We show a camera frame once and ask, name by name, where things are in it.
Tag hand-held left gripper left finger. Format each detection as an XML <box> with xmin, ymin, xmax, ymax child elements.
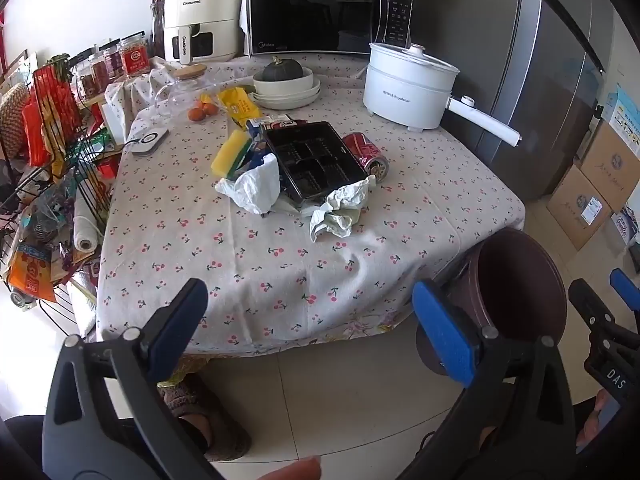
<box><xmin>42</xmin><ymin>277</ymin><xmax>209</xmax><ymax>480</ymax></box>

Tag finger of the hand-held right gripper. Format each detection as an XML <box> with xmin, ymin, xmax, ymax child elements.
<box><xmin>568</xmin><ymin>278</ymin><xmax>621</xmax><ymax>361</ymax></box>
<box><xmin>610</xmin><ymin>268</ymin><xmax>640</xmax><ymax>333</ymax></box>

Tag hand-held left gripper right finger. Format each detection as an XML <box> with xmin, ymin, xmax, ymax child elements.
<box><xmin>400</xmin><ymin>280</ymin><xmax>576</xmax><ymax>480</ymax></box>

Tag brown trash bin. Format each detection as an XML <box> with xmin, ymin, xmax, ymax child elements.
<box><xmin>416</xmin><ymin>229</ymin><xmax>569</xmax><ymax>377</ymax></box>

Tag white paper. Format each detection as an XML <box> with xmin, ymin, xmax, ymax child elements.
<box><xmin>308</xmin><ymin>174</ymin><xmax>377</xmax><ymax>244</ymax></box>

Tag yellow sponge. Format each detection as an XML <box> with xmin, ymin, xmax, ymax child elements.
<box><xmin>211</xmin><ymin>129</ymin><xmax>254</xmax><ymax>179</ymax></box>

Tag red soda can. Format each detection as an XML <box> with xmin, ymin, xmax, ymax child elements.
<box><xmin>341</xmin><ymin>132</ymin><xmax>390</xmax><ymax>183</ymax></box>

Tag black plastic tray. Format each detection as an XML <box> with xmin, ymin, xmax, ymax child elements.
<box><xmin>262</xmin><ymin>121</ymin><xmax>370</xmax><ymax>209</ymax></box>

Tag person's right hand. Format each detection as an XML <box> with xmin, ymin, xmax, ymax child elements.
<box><xmin>575</xmin><ymin>389</ymin><xmax>627</xmax><ymax>456</ymax></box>

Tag person's left hand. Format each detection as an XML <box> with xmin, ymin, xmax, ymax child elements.
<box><xmin>259</xmin><ymin>455</ymin><xmax>322</xmax><ymax>480</ymax></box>

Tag tissue pack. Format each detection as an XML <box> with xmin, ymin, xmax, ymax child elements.
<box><xmin>611</xmin><ymin>209</ymin><xmax>640</xmax><ymax>247</ymax></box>

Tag cardboard box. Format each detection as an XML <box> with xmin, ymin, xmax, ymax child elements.
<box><xmin>580</xmin><ymin>119</ymin><xmax>640</xmax><ymax>213</ymax></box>
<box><xmin>546</xmin><ymin>164</ymin><xmax>614</xmax><ymax>252</ymax></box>

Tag brown fuzzy slipper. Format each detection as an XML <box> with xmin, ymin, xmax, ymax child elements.
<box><xmin>159</xmin><ymin>372</ymin><xmax>252</xmax><ymax>462</ymax></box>

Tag cherry-printed tablecloth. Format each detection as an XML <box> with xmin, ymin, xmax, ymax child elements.
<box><xmin>96</xmin><ymin>52</ymin><xmax>527</xmax><ymax>358</ymax></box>

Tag white roll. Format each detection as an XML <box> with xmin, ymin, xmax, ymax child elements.
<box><xmin>72</xmin><ymin>194</ymin><xmax>103</xmax><ymax>253</ymax></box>

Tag orange packet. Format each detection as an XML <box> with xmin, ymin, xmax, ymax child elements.
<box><xmin>9</xmin><ymin>242</ymin><xmax>57</xmax><ymax>306</ymax></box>

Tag blue and white box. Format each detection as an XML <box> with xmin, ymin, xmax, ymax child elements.
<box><xmin>606</xmin><ymin>84</ymin><xmax>640</xmax><ymax>157</ymax></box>

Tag white kitchen scale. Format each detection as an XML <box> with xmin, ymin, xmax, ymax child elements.
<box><xmin>125</xmin><ymin>128</ymin><xmax>170</xmax><ymax>157</ymax></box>

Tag blue and white carton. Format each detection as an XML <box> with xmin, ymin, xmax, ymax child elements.
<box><xmin>235</xmin><ymin>132</ymin><xmax>273</xmax><ymax>181</ymax></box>

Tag red drink can with figure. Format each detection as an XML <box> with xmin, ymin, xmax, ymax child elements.
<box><xmin>246</xmin><ymin>114</ymin><xmax>311</xmax><ymax>136</ymax></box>

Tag yellow snack packet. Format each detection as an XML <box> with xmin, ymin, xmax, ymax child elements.
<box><xmin>216</xmin><ymin>86</ymin><xmax>262</xmax><ymax>129</ymax></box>

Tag white electric pot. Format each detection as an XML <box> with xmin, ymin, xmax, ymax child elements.
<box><xmin>362</xmin><ymin>42</ymin><xmax>522</xmax><ymax>148</ymax></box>

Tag red snack packets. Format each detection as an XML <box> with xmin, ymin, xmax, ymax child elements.
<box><xmin>21</xmin><ymin>62</ymin><xmax>85</xmax><ymax>168</ymax></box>

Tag grey refrigerator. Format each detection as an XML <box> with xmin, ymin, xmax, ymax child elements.
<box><xmin>415</xmin><ymin>0</ymin><xmax>608</xmax><ymax>203</ymax></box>

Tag glass jar with wooden lid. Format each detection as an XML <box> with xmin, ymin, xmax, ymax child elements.
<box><xmin>154</xmin><ymin>63</ymin><xmax>209</xmax><ymax>117</ymax></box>

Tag wicker basket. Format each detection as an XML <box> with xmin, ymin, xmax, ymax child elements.
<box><xmin>0</xmin><ymin>82</ymin><xmax>32</xmax><ymax>161</ymax></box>

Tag white bowl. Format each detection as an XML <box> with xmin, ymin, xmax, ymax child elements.
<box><xmin>252</xmin><ymin>66</ymin><xmax>315</xmax><ymax>97</ymax></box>

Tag dark green squash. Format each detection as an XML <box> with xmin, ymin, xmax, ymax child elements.
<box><xmin>262</xmin><ymin>56</ymin><xmax>304</xmax><ymax>83</ymax></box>

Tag glass vase with branches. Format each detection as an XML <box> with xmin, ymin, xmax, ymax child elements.
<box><xmin>125</xmin><ymin>0</ymin><xmax>173</xmax><ymax>58</ymax></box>

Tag white air fryer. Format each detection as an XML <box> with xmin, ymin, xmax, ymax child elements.
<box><xmin>163</xmin><ymin>0</ymin><xmax>244</xmax><ymax>64</ymax></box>

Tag black microwave oven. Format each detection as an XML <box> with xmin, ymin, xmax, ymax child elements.
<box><xmin>242</xmin><ymin>0</ymin><xmax>415</xmax><ymax>59</ymax></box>

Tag black wire rack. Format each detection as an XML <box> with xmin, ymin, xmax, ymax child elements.
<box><xmin>0</xmin><ymin>50</ymin><xmax>126</xmax><ymax>321</ymax></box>

